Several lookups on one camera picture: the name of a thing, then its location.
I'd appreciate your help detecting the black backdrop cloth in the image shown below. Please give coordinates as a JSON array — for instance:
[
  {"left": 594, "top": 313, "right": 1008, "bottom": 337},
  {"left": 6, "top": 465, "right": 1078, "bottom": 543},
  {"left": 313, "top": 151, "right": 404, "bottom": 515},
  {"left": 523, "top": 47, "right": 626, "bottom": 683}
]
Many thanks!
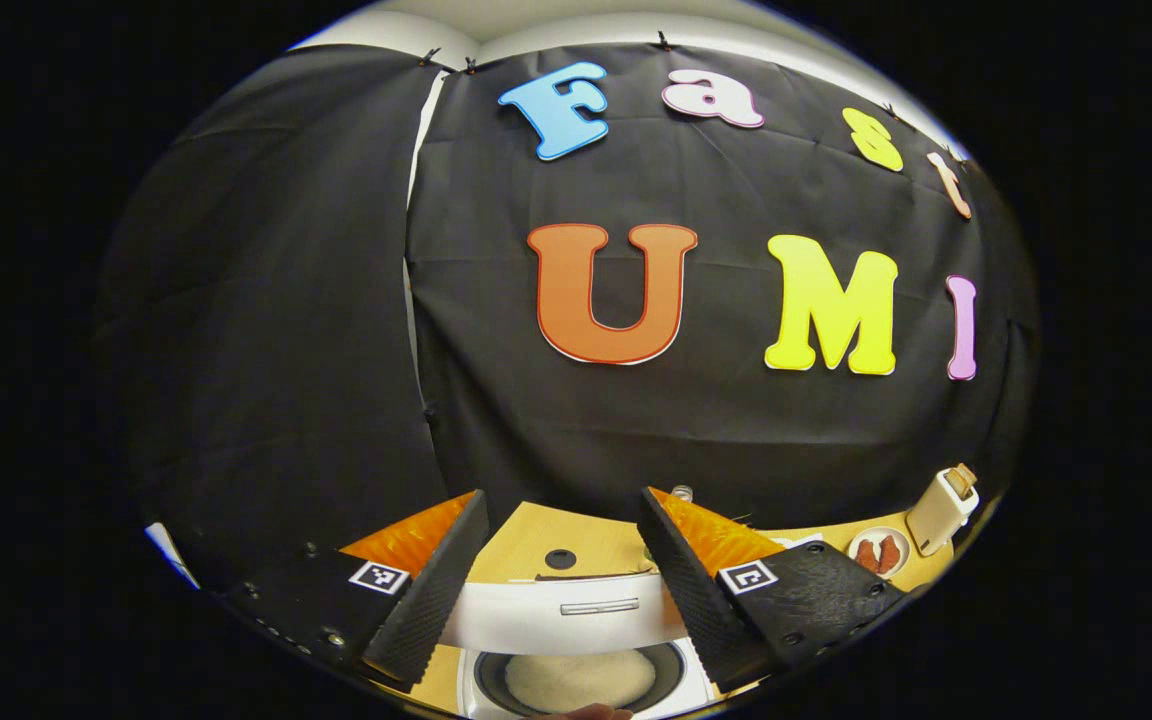
[{"left": 96, "top": 42, "right": 1042, "bottom": 601}]

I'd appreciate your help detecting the white rice cooker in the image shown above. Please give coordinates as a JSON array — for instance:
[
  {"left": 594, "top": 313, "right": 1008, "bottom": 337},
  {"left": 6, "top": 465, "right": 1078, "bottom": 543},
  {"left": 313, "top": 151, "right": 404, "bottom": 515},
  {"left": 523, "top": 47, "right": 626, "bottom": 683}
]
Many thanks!
[{"left": 436, "top": 572, "right": 727, "bottom": 720}]

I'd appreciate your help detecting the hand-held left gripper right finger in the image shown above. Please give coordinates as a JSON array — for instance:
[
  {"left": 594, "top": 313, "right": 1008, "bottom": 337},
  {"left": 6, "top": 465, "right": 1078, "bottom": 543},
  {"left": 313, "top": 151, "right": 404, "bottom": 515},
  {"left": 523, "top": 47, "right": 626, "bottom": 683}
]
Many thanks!
[{"left": 636, "top": 487, "right": 907, "bottom": 694}]

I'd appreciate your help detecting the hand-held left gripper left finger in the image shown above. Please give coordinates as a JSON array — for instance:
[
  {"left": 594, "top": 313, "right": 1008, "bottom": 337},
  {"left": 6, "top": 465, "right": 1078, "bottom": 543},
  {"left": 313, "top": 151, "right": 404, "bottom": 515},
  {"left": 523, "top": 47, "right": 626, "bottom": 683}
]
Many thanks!
[{"left": 221, "top": 489, "right": 490, "bottom": 696}]

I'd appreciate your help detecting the white rice heap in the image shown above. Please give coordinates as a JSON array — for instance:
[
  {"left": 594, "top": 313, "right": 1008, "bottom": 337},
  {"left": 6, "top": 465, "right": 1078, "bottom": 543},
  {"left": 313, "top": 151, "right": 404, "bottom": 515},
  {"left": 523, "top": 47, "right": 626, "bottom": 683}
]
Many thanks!
[{"left": 504, "top": 650, "right": 657, "bottom": 713}]

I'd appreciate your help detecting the white toaster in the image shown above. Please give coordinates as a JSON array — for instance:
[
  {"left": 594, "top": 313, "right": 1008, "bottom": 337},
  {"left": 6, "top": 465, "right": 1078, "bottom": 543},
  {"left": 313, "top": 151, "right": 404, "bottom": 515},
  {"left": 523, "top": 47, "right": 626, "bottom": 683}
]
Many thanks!
[{"left": 904, "top": 470, "right": 980, "bottom": 557}]

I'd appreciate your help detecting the white round plate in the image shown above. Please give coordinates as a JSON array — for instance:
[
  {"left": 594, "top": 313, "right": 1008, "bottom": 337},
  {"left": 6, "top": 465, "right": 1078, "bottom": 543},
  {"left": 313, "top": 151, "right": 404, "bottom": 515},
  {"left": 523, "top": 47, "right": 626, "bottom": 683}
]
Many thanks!
[{"left": 846, "top": 527, "right": 911, "bottom": 581}]

